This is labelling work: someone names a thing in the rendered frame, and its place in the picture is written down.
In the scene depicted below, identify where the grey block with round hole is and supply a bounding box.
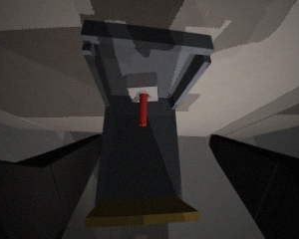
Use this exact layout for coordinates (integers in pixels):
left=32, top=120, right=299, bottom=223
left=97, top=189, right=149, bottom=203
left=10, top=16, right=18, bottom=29
left=127, top=72, right=158, bottom=103

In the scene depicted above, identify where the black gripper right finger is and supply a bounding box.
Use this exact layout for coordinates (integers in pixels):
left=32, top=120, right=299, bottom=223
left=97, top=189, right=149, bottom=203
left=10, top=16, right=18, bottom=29
left=208, top=134, right=299, bottom=239

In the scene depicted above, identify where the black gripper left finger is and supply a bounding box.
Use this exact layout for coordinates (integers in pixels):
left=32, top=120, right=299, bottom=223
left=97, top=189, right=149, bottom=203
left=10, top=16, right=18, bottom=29
left=0, top=134, right=103, bottom=239

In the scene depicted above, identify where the red cylindrical peg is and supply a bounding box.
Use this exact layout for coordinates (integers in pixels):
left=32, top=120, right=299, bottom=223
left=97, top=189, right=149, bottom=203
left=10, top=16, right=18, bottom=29
left=139, top=94, right=148, bottom=126

